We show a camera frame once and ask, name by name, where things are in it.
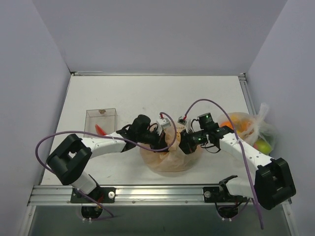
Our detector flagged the orange plastic shopping bag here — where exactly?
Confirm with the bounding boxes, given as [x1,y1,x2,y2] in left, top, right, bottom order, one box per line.
[140,123,202,172]

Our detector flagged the fake watermelon slice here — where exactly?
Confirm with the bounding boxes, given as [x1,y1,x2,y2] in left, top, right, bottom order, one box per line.
[94,124,107,136]

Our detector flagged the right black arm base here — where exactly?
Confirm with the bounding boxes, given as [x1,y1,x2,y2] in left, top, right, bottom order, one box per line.
[203,186,250,222]

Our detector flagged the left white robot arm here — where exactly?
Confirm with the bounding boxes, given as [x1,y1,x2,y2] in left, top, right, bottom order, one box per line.
[47,115,170,202]

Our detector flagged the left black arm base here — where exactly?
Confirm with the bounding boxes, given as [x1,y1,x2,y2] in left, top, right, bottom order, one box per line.
[70,186,116,221]

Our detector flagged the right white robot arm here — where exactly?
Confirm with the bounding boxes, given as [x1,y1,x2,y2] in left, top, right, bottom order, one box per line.
[179,113,296,210]

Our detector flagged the clear bag of fruits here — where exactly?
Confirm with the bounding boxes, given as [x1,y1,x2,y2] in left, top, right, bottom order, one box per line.
[218,103,278,155]

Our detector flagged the clear plastic fruit box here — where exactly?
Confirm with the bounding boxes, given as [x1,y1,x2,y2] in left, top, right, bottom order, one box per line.
[84,108,117,135]

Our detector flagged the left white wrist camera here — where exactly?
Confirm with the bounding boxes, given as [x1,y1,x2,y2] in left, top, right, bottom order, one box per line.
[156,118,171,135]

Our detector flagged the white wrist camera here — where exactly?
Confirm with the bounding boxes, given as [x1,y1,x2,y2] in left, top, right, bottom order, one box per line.
[178,116,191,132]
[156,118,171,135]

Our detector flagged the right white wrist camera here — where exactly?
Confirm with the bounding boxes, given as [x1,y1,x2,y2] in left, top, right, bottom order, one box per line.
[178,116,191,132]

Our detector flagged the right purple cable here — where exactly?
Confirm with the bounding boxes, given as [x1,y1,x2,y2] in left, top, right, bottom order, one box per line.
[183,98,264,230]

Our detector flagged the purple cable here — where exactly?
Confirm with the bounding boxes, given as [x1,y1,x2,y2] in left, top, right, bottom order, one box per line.
[183,98,264,230]
[35,112,177,219]

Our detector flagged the aluminium front rail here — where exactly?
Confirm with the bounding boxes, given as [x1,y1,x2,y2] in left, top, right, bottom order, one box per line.
[27,184,292,207]

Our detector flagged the aluminium rail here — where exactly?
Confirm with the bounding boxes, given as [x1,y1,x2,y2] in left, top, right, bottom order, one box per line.
[238,73,281,185]
[27,184,292,207]

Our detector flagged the aluminium right side rail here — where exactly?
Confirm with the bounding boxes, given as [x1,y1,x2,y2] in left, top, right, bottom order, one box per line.
[238,73,281,185]

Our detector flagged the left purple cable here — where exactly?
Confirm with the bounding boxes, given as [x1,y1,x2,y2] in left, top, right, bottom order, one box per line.
[35,112,177,219]

